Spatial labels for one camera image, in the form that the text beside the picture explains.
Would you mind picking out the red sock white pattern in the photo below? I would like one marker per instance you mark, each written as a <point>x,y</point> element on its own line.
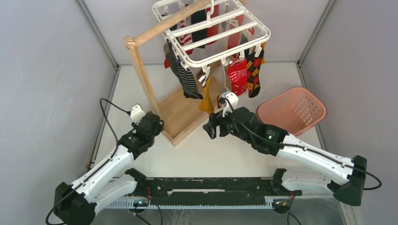
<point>211,31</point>

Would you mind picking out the black mounting rail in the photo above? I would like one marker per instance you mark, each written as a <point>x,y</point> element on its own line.
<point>249,191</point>

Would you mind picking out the grey white sock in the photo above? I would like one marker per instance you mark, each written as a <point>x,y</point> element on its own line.
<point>222,78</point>

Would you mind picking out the pink plastic basket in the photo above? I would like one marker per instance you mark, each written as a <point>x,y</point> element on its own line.
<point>296,110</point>

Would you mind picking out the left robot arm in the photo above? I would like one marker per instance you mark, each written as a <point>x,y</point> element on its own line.
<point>79,202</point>

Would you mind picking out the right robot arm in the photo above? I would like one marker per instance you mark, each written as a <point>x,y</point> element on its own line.
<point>344,178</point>

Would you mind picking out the red snowflake sock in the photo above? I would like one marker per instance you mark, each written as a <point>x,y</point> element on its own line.
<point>237,75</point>

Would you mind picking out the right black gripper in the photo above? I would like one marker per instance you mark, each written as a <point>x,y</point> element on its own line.
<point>216,119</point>

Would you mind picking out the black white striped sock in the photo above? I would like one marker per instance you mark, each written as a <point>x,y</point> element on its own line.
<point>185,76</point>

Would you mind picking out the argyle red yellow sock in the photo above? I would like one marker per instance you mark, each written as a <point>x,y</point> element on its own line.
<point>253,65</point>

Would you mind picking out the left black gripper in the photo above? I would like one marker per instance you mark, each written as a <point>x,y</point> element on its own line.
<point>159,129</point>

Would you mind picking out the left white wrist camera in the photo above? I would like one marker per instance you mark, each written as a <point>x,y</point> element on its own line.
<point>137,113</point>

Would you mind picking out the wooden hanger stand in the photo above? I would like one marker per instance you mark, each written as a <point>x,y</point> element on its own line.
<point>180,115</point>

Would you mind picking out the mustard yellow sock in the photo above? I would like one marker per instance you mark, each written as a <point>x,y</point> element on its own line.
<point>206,104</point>

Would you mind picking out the white plastic sock hanger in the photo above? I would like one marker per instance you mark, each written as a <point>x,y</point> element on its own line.
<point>220,20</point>

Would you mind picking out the yellow brown striped sock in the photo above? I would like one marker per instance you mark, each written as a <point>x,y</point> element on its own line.
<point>202,77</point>

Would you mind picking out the red white striped sock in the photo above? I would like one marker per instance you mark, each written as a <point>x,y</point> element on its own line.
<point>185,39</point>

